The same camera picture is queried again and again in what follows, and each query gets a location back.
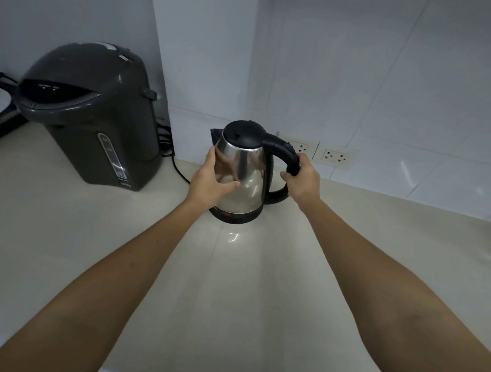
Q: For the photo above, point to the black and silver appliance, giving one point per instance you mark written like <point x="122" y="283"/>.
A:
<point x="2" y="127"/>

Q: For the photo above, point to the person's right hand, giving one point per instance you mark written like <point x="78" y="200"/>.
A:
<point x="306" y="188"/>

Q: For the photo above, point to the person's left thumb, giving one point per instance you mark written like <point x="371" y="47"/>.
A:
<point x="228" y="186"/>

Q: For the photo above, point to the stainless steel electric kettle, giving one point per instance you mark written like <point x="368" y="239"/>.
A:
<point x="247" y="154"/>

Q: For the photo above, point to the person's right thumb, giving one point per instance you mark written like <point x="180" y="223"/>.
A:
<point x="288" y="177"/>

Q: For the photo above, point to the person's left forearm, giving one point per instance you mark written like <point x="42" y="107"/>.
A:
<point x="108" y="287"/>

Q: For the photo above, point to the dark grey hot water dispenser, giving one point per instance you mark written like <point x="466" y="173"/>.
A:
<point x="95" y="114"/>

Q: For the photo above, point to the person's right forearm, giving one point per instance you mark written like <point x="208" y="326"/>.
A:
<point x="388" y="302"/>

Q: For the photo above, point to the person's left hand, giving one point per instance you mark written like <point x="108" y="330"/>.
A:
<point x="203" y="189"/>

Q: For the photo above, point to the white wall socket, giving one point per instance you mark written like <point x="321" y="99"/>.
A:
<point x="302" y="148"/>
<point x="335" y="156"/>

